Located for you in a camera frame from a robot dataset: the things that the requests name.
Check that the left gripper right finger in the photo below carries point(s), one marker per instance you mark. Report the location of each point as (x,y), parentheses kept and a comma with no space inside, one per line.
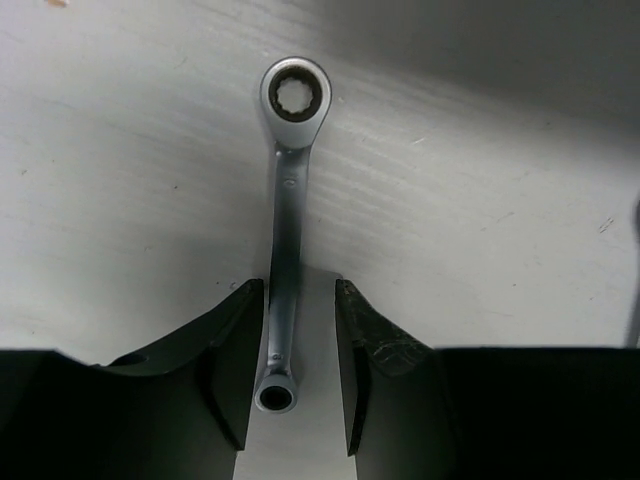
(387,382)

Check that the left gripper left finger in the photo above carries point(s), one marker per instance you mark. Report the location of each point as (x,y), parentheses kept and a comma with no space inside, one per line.
(223,345)

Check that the small silver ratchet wrench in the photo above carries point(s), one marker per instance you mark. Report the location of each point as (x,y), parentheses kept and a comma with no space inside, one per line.
(293,135)

